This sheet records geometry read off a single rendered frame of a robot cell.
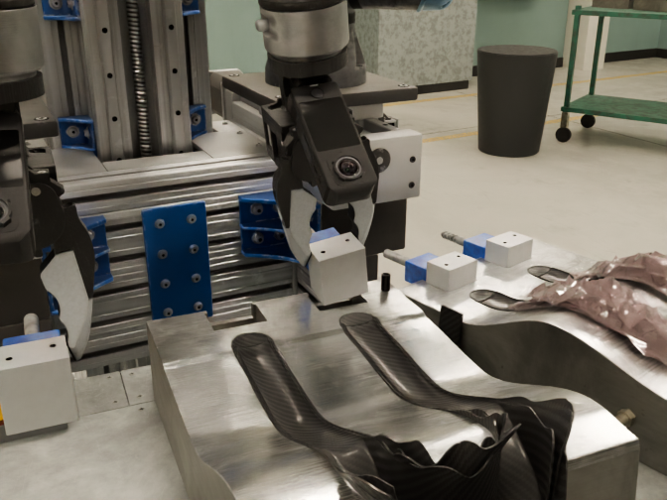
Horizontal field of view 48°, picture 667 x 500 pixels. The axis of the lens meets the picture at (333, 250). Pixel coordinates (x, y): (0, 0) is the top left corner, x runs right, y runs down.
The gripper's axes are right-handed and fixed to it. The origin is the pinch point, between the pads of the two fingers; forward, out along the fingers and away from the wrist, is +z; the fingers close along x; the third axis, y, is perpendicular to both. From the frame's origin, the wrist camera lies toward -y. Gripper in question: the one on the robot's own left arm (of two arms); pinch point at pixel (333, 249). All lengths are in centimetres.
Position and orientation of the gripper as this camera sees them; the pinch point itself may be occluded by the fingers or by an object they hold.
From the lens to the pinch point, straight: 75.7
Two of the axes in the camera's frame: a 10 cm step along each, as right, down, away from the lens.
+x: -9.2, 2.7, -2.9
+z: 0.8, 8.4, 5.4
